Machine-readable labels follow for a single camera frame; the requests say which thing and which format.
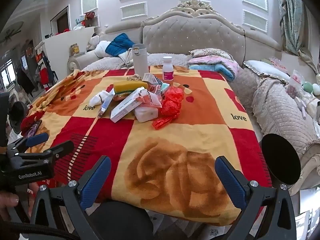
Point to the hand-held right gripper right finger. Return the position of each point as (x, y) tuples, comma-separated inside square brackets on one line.
[(230, 181)]

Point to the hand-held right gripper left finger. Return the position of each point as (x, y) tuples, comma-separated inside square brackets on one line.
[(95, 181)]

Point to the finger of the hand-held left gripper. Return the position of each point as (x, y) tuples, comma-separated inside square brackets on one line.
[(37, 139), (60, 148)]

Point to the white foam block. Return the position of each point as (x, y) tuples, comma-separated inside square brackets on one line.
[(146, 114)]

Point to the yellow sponge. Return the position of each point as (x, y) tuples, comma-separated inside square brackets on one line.
[(130, 86)]

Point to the person's left hand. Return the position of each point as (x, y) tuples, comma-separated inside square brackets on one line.
[(7, 203)]

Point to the red fuzzy cloth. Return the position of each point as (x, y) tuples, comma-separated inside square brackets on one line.
[(27, 123)]

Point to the black rounded object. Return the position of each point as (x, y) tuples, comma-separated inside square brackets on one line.
[(120, 220)]

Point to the black round disc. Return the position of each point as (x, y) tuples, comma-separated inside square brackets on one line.
[(280, 158)]

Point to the white rolled sock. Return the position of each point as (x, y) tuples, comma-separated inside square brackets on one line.
[(98, 98)]

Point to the white toothpaste tube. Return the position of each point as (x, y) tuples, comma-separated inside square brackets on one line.
[(107, 102)]

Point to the hanging dark red clothes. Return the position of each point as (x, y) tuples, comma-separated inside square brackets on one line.
[(42, 72)]

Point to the red orange printed blanket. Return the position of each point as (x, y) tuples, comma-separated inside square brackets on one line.
[(175, 142)]

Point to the long white carton box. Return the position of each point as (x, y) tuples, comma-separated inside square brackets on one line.
[(123, 108)]

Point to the beige quilted bedspread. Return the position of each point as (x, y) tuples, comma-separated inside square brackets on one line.
[(277, 110)]

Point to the red plastic bag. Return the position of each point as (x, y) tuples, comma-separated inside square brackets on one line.
[(171, 105)]

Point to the clear packet red print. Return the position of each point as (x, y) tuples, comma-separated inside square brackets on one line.
[(150, 99)]

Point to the white fuzzy bed cover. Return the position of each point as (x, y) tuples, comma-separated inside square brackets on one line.
[(110, 63)]

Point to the crumpled brown paper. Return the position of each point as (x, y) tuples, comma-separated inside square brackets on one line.
[(133, 78)]

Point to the white cabinet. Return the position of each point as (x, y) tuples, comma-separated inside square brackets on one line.
[(75, 38)]

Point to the pink snack packet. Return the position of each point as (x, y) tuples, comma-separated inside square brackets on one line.
[(154, 89)]

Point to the cream plush toy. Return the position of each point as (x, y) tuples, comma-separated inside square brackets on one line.
[(93, 42)]

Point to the beige crumpled garment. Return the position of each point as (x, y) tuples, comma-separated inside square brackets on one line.
[(126, 57)]

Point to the light blue folded blanket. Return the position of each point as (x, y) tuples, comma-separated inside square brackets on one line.
[(212, 69)]

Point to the teal tissue pack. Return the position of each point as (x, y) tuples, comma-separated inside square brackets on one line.
[(165, 87)]

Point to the white box blue stripes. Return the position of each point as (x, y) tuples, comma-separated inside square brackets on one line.
[(152, 78)]

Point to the white frilled pillow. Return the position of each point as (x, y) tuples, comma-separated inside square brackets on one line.
[(266, 70)]

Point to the pink folded blanket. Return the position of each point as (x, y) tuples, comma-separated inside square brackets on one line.
[(225, 63)]

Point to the clear bag red print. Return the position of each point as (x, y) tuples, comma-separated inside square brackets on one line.
[(295, 82)]

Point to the blue quilted jacket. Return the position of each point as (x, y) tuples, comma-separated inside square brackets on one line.
[(118, 45)]

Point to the cream thermos bottle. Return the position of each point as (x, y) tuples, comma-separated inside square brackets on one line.
[(140, 60)]

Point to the green round plush toy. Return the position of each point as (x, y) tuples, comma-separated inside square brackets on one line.
[(308, 87)]

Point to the white pill bottle pink label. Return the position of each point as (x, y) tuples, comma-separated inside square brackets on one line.
[(167, 70)]

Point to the floral frilled cushion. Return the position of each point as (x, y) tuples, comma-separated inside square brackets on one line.
[(212, 53)]

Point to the beige tufted headboard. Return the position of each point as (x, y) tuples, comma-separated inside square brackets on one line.
[(195, 32)]

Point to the pale floral curtain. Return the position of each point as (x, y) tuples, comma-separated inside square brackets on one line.
[(292, 25)]

